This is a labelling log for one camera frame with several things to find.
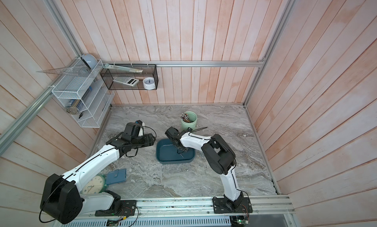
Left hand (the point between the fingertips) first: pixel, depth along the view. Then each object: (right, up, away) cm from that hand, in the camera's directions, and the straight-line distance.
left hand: (150, 141), depth 85 cm
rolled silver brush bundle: (-39, +18, -8) cm, 44 cm away
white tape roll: (-3, +37, +10) cm, 38 cm away
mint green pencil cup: (+26, +14, +13) cm, 32 cm away
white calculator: (-17, +39, +13) cm, 45 cm away
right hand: (+17, -4, +13) cm, 22 cm away
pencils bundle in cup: (+21, +14, +6) cm, 25 cm away
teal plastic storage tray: (+8, -9, +11) cm, 17 cm away
